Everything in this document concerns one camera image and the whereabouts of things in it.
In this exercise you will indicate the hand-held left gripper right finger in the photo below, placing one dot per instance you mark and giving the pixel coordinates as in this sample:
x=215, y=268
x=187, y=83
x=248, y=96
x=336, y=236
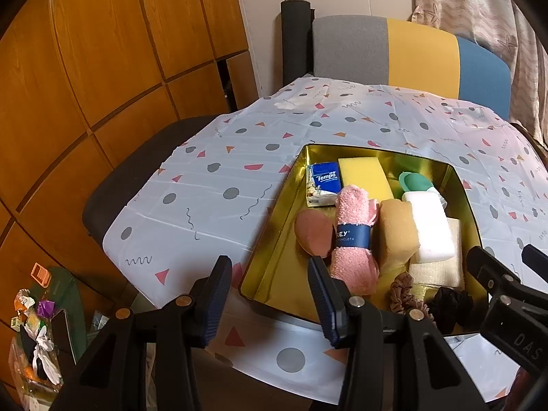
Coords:
x=323, y=304

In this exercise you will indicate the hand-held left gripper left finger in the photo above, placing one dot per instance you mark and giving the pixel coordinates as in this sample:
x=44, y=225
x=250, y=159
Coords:
x=216, y=304

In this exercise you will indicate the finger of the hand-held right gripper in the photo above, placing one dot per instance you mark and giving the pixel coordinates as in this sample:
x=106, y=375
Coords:
x=486, y=263
x=535, y=257

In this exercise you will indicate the beige scrubbing cloth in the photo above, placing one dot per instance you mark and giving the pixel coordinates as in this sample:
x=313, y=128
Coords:
x=454, y=265

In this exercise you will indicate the black scrunchie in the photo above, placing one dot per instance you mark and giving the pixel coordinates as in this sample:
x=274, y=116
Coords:
x=454, y=304

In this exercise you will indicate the gold metal tin tray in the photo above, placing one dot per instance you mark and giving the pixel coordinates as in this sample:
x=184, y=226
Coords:
x=278, y=257

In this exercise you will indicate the white sponge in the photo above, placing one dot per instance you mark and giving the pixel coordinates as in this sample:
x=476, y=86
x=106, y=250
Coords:
x=430, y=227

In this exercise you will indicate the brown makeup sponge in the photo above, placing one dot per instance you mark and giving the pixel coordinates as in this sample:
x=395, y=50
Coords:
x=314, y=233

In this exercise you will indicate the brown patterned scrunchie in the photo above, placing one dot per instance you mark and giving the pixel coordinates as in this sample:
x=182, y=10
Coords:
x=400, y=291

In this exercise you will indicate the tan sponge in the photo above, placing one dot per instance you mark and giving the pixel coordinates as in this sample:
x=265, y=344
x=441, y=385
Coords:
x=396, y=231

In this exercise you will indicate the pink towel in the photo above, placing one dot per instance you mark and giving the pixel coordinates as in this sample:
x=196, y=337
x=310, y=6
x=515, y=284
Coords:
x=353, y=209

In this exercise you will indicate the green travel bottle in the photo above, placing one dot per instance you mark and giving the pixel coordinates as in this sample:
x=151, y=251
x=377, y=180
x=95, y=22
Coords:
x=415, y=180

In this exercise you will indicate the blue tissue pack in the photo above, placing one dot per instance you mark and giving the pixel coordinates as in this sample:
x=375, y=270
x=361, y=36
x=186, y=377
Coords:
x=325, y=182

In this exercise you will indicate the yellow sponge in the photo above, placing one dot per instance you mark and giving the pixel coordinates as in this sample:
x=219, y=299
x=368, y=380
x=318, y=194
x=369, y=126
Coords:
x=364, y=175

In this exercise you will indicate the patterned white tablecloth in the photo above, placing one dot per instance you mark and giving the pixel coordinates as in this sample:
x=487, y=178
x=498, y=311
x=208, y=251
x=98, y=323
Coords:
x=214, y=158

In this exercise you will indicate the purple wrapper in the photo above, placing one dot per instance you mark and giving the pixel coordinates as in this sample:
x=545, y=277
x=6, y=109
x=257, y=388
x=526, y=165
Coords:
x=46, y=309

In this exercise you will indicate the orange plastic clip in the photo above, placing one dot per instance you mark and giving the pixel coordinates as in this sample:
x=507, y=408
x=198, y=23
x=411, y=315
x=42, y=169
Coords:
x=40, y=274

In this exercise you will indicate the white plastic bag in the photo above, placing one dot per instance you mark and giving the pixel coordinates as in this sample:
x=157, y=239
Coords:
x=43, y=346

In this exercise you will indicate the grey yellow blue chair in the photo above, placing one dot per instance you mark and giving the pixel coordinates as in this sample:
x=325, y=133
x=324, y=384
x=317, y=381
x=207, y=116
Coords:
x=419, y=60

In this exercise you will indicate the pink patterned curtain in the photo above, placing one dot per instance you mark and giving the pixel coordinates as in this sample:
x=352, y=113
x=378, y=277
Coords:
x=492, y=17

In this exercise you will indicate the black rolled mat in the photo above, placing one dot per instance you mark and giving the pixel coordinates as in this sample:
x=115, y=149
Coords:
x=295, y=43

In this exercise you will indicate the wooden cabinet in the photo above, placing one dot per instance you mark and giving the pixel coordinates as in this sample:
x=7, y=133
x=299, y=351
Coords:
x=107, y=51

